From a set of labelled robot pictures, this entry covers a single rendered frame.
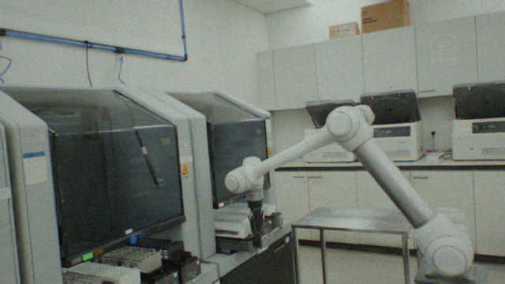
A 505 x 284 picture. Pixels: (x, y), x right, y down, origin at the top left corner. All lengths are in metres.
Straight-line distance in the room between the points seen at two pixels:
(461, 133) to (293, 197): 1.76
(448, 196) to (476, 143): 0.53
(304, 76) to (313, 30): 0.66
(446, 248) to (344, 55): 3.22
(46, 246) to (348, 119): 1.12
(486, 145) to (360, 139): 2.52
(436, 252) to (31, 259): 1.33
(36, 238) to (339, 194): 3.34
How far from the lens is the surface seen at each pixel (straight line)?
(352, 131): 1.63
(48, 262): 1.51
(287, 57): 4.82
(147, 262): 1.79
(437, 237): 1.68
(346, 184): 4.33
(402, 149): 4.16
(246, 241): 2.10
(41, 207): 1.47
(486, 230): 4.22
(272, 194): 2.71
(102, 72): 3.14
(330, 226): 2.23
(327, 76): 4.63
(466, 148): 4.10
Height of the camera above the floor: 1.40
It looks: 3 degrees down
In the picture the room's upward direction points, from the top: 4 degrees counter-clockwise
